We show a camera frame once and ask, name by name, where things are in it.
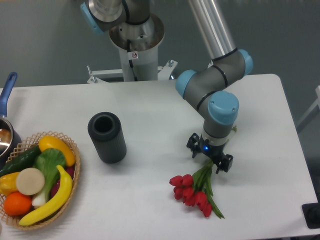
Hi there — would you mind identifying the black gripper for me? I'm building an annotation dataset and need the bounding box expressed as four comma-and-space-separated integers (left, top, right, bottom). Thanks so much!
186, 133, 234, 174

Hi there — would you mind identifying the red tulip bouquet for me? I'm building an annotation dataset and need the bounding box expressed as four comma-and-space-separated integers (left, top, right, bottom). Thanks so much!
169, 160, 224, 219

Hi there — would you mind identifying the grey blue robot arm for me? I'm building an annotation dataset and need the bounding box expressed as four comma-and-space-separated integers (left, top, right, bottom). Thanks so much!
80, 0, 253, 172

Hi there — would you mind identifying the dark grey ribbed vase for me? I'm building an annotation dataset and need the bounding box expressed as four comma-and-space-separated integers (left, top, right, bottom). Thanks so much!
87, 112, 127, 164

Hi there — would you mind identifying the black device at edge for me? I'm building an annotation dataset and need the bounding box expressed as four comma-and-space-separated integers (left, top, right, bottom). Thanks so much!
301, 202, 320, 229

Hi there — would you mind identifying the dark red vegetable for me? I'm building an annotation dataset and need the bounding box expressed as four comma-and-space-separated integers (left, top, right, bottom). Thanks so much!
50, 166, 75, 199

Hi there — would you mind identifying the yellow banana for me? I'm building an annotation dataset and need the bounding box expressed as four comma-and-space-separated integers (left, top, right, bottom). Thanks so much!
18, 165, 73, 227

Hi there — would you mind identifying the green bok choy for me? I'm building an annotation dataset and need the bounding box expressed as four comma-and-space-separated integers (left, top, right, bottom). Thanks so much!
32, 148, 66, 208

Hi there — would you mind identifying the yellow squash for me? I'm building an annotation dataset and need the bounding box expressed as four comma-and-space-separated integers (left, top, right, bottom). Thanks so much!
38, 135, 76, 167

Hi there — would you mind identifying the beige round disc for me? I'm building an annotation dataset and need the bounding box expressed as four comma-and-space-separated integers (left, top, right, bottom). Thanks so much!
15, 167, 45, 196

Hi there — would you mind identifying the green cucumber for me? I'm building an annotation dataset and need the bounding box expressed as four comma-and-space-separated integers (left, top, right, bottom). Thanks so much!
0, 145, 41, 177

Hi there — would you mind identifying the orange fruit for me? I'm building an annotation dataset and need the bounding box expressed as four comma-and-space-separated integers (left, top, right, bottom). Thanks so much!
3, 191, 32, 216

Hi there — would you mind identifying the yellow bell pepper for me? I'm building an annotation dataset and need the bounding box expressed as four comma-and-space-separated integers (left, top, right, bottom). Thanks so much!
0, 172, 20, 196

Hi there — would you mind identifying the woven wicker basket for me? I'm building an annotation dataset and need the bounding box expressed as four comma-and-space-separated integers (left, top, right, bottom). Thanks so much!
0, 131, 81, 231

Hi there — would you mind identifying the white furniture frame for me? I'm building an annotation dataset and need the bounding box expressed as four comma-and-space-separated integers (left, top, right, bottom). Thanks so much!
296, 85, 320, 133

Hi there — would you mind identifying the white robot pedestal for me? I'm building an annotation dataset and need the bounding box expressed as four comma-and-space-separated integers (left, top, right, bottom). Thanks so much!
87, 13, 178, 84

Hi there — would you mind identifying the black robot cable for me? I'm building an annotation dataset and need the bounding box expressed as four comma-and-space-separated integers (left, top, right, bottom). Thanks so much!
126, 39, 138, 82

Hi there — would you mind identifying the blue handled saucepan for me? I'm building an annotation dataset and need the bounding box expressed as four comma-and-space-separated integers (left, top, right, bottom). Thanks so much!
0, 72, 22, 169

